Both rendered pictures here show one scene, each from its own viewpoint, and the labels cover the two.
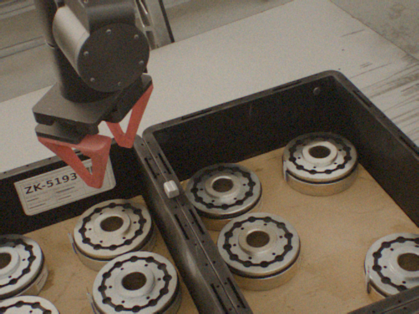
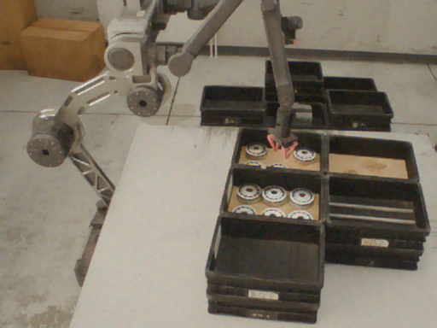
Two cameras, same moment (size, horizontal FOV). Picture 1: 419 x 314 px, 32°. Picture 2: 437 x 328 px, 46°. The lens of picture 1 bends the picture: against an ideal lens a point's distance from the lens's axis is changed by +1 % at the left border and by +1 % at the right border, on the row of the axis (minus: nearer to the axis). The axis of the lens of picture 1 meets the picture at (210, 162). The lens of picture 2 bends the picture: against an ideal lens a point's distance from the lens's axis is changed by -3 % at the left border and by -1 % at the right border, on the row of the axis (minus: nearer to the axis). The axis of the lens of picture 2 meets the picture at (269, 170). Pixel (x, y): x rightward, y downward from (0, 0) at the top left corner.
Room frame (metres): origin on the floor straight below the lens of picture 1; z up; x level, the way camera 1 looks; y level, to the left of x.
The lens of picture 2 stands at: (0.03, 1.67, 2.27)
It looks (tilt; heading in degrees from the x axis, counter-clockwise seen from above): 38 degrees down; 290
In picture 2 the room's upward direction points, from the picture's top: 3 degrees clockwise
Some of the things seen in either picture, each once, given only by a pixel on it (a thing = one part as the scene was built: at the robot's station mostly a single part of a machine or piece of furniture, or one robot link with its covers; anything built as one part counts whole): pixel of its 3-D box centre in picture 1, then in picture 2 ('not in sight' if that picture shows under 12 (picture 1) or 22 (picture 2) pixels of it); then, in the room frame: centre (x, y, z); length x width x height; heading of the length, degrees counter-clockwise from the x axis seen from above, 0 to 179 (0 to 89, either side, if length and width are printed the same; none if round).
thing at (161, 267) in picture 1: (135, 285); (274, 193); (0.58, 0.11, 0.86); 0.10 x 0.10 x 0.01
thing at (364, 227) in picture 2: not in sight; (375, 203); (0.17, 0.06, 0.92); 0.40 x 0.30 x 0.02; 17
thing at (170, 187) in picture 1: (171, 189); not in sight; (0.65, 0.05, 0.94); 0.02 x 0.01 x 0.01; 17
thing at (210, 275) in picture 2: not in sight; (267, 249); (0.46, 0.46, 0.92); 0.40 x 0.30 x 0.02; 17
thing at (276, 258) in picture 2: not in sight; (266, 259); (0.46, 0.46, 0.87); 0.40 x 0.30 x 0.11; 17
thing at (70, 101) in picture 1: (86, 66); (283, 129); (0.56, 0.10, 1.18); 0.10 x 0.07 x 0.07; 152
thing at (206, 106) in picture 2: not in sight; (233, 127); (1.25, -0.94, 0.37); 0.40 x 0.30 x 0.45; 22
